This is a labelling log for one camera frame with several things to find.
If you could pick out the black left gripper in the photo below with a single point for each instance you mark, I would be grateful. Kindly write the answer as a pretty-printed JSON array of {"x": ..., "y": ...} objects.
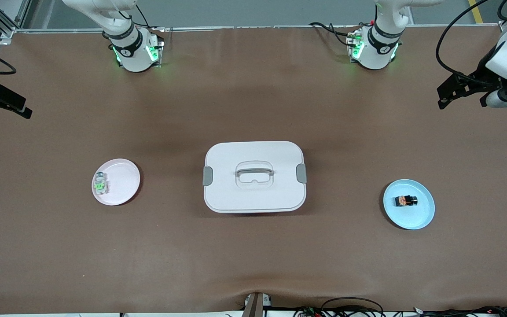
[{"x": 479, "y": 79}]

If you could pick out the orange and black switch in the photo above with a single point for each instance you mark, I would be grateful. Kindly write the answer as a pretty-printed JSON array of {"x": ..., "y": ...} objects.
[{"x": 406, "y": 200}]

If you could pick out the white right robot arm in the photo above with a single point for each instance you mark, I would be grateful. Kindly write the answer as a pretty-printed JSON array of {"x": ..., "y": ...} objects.
[{"x": 132, "y": 48}]

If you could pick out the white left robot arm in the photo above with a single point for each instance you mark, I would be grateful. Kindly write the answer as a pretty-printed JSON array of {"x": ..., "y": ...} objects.
[{"x": 381, "y": 44}]

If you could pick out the white lidded box grey clips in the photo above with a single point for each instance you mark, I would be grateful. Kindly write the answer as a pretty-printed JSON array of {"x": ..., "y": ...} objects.
[{"x": 253, "y": 193}]

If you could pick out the small green white bottle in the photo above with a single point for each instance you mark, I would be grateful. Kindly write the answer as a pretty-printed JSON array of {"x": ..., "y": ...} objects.
[{"x": 101, "y": 185}]

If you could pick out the round light blue plate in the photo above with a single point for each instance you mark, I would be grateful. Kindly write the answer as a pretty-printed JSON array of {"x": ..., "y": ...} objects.
[{"x": 409, "y": 218}]

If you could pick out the round pale pink plate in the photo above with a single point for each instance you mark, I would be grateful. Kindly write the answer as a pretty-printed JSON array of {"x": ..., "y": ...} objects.
[{"x": 123, "y": 182}]

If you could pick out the brown table mat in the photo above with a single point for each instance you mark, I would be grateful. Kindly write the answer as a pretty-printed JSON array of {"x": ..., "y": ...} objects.
[{"x": 253, "y": 264}]

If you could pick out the aluminium frame profile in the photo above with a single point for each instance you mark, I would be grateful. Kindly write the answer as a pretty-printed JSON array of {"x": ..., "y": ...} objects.
[{"x": 9, "y": 31}]

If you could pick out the metal table edge bracket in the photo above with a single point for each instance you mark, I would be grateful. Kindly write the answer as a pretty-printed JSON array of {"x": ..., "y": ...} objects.
[{"x": 255, "y": 306}]

